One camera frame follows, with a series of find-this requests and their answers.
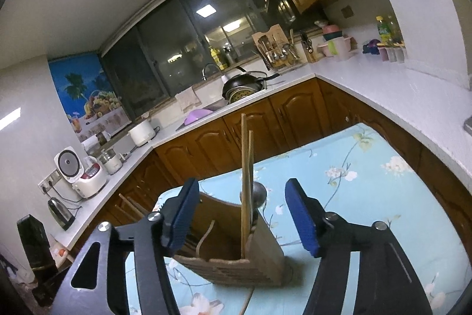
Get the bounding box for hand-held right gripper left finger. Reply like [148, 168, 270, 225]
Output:
[48, 178, 201, 315]

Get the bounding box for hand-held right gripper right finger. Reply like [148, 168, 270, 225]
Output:
[284, 178, 434, 315]

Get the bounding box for wooden utensil holder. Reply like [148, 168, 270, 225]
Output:
[172, 191, 287, 288]

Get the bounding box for thin curved wooden strip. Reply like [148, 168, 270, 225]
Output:
[196, 220, 217, 259]

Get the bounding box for steel electric kettle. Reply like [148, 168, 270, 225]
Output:
[47, 196, 76, 231]

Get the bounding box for metal spoon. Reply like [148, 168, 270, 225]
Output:
[239, 182, 268, 207]

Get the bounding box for floral blue tablecloth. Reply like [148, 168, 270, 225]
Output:
[123, 123, 461, 315]

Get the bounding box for white rice cooker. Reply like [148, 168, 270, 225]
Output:
[54, 146, 110, 199]

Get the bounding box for wooden base cabinets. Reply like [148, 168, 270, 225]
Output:
[68, 77, 472, 257]

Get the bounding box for white round cooker pot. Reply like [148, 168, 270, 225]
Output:
[127, 119, 154, 148]

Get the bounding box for thin wooden stick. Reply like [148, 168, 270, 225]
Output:
[238, 286, 256, 315]

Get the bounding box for purple plastic basin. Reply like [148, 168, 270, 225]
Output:
[183, 108, 215, 126]

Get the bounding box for beige dish towel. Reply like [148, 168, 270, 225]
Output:
[174, 86, 202, 113]

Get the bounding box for metal steamer pot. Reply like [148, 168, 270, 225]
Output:
[226, 86, 268, 105]

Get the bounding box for black wok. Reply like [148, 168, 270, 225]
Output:
[221, 70, 281, 98]

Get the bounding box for metal sink faucet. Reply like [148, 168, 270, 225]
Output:
[201, 63, 222, 81]

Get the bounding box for yellow oil bottle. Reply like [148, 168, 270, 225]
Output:
[209, 46, 230, 71]

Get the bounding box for wooden knife block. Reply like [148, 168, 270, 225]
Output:
[300, 32, 318, 64]

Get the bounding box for dark sliding window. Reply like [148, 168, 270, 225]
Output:
[99, 0, 277, 118]

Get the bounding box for purple blue small object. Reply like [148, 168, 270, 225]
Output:
[362, 39, 381, 56]

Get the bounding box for wooden cutlery rack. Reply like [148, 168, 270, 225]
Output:
[251, 25, 290, 54]

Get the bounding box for row of seasoning jars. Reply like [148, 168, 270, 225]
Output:
[378, 43, 407, 63]

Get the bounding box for stack of coloured bowls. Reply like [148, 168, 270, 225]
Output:
[322, 24, 344, 43]

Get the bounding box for wall socket strip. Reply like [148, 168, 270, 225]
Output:
[37, 170, 62, 192]

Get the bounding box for fruit and palm wall poster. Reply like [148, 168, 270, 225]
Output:
[48, 52, 132, 143]

